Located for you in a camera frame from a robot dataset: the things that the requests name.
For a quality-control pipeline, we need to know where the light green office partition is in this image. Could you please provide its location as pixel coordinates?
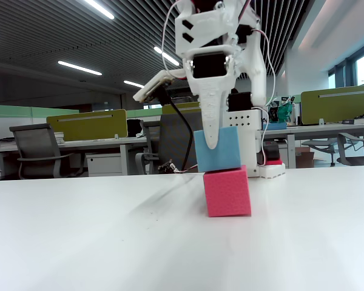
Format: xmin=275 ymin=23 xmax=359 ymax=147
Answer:
xmin=0 ymin=104 xmax=80 ymax=119

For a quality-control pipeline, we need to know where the white office desk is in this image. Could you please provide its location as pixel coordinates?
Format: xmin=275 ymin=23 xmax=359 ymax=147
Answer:
xmin=0 ymin=136 xmax=160 ymax=178
xmin=259 ymin=122 xmax=364 ymax=169

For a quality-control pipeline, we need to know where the white red black table clamp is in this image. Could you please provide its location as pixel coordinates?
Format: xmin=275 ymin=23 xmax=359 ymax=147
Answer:
xmin=258 ymin=141 xmax=286 ymax=180

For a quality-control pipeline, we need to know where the ceiling strip light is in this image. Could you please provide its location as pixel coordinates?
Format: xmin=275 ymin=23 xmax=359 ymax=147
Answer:
xmin=153 ymin=46 xmax=180 ymax=67
xmin=83 ymin=0 xmax=115 ymax=21
xmin=123 ymin=79 xmax=146 ymax=90
xmin=57 ymin=60 xmax=103 ymax=76

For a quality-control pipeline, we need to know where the grey mesh office chair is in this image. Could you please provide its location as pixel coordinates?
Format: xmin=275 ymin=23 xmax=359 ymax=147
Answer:
xmin=8 ymin=123 xmax=86 ymax=180

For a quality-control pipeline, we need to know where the green packet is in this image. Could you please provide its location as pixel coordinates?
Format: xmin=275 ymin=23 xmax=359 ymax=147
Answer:
xmin=275 ymin=101 xmax=294 ymax=124

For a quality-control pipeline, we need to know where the small black circuit board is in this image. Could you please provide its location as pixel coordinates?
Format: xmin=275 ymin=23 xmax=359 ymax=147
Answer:
xmin=157 ymin=162 xmax=177 ymax=174

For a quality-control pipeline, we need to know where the brown cardboard box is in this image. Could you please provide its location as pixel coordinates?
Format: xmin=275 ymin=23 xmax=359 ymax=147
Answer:
xmin=294 ymin=147 xmax=315 ymax=169

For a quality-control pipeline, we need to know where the red foam cube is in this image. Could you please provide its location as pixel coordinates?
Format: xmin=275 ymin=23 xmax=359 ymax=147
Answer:
xmin=203 ymin=165 xmax=252 ymax=218

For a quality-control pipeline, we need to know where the flat blue box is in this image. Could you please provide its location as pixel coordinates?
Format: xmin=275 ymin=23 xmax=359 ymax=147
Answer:
xmin=262 ymin=122 xmax=288 ymax=132

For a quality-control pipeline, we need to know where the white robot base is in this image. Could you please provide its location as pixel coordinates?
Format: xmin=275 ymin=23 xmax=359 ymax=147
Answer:
xmin=221 ymin=108 xmax=260 ymax=178

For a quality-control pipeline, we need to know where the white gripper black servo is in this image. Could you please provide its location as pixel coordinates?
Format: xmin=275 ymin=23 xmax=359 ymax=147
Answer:
xmin=175 ymin=0 xmax=242 ymax=150

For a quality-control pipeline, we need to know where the black camera cable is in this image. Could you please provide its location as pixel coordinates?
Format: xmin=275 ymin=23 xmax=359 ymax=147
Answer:
xmin=160 ymin=85 xmax=193 ymax=171

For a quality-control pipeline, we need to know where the white drawer pedestal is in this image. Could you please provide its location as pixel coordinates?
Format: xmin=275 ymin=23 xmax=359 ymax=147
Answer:
xmin=86 ymin=153 xmax=129 ymax=178

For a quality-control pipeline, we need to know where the blue foam cube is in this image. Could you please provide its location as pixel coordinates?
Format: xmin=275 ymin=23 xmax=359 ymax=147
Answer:
xmin=193 ymin=125 xmax=242 ymax=173

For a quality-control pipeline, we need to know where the olive green desk divider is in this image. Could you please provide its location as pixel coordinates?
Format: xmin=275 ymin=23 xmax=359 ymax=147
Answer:
xmin=46 ymin=109 xmax=129 ymax=142
xmin=300 ymin=85 xmax=364 ymax=127

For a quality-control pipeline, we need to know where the dark mesh office chair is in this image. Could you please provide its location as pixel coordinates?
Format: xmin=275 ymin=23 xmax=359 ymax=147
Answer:
xmin=135 ymin=113 xmax=207 ymax=176

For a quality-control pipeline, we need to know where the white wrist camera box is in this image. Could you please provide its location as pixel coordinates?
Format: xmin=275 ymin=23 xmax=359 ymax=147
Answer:
xmin=132 ymin=69 xmax=189 ymax=102

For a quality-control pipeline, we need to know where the black bag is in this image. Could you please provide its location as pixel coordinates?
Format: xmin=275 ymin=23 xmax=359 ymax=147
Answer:
xmin=127 ymin=119 xmax=144 ymax=139

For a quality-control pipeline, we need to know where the white servo cable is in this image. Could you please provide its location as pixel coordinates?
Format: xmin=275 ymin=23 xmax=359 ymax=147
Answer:
xmin=161 ymin=0 xmax=186 ymax=72
xmin=251 ymin=28 xmax=277 ymax=167

